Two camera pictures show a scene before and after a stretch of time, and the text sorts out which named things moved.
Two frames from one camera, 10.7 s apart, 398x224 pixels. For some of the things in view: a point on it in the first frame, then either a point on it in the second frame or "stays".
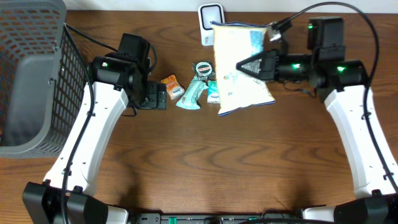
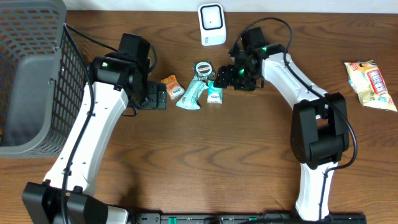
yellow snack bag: [236, 88] → [365, 79]
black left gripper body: [153, 98] stays
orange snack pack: [174, 89] stays
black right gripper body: [280, 66] → [243, 78]
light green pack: [189, 99] stays
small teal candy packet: [213, 93] stays
